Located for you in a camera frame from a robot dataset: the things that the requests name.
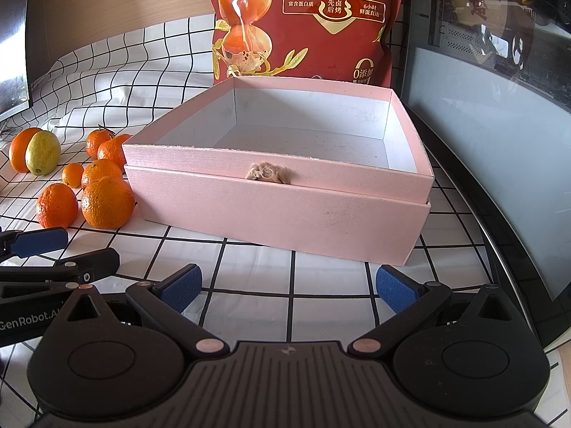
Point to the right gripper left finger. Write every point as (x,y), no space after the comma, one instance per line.
(160,305)

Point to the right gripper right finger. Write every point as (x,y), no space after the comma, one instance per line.
(414,305)

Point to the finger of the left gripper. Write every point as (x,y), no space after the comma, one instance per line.
(84,268)
(29,243)

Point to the large orange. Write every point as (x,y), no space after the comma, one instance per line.
(18,149)

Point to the green lemon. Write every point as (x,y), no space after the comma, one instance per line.
(42,153)

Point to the mandarin behind group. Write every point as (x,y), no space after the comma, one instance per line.
(113,151)

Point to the stemmed mandarin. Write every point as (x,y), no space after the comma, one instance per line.
(95,139)

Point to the pink gift box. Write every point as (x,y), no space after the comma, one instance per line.
(319,166)

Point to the glass computer case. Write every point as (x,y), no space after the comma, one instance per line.
(491,80)

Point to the black monitor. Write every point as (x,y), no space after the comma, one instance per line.
(14,84)

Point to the red snack bag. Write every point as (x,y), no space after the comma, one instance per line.
(330,39)

